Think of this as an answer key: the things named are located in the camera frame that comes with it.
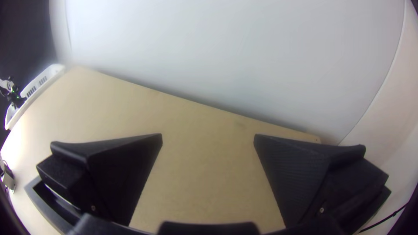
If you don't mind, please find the white laundry basket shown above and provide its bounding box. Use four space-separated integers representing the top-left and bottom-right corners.
4 64 66 131

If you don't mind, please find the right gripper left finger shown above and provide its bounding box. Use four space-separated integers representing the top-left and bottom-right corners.
36 133 163 228

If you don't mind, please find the black cable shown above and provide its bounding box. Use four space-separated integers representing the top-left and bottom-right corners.
358 202 409 234

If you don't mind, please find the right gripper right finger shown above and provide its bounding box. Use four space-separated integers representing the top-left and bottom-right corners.
253 134 390 228

